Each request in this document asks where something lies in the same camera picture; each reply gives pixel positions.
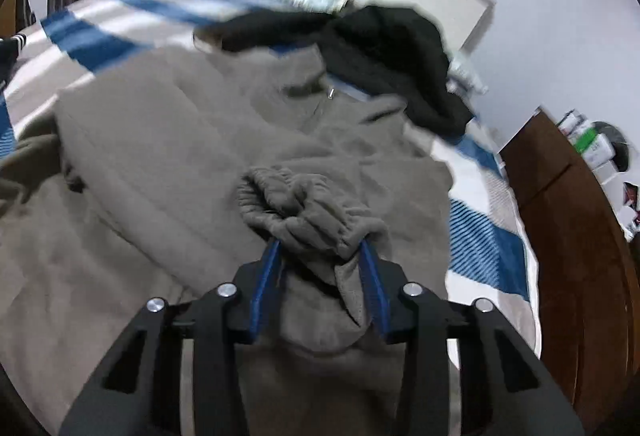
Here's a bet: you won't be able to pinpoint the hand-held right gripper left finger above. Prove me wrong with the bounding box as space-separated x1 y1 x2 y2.
59 239 286 436

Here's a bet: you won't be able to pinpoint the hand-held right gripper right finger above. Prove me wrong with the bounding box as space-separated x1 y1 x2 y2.
357 239 586 436

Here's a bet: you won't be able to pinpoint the grey-brown fleece hoodie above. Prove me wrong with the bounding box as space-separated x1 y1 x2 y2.
0 44 456 436

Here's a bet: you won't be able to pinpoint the blue checked blanket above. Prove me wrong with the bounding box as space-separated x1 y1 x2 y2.
0 0 545 436

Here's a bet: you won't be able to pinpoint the dark brown wooden cabinet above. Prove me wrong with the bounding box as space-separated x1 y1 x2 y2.
500 106 640 433

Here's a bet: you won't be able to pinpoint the black garment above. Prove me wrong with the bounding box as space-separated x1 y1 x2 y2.
194 4 477 140

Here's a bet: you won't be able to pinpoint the white and green boxes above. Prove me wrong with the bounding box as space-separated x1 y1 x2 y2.
557 111 632 173

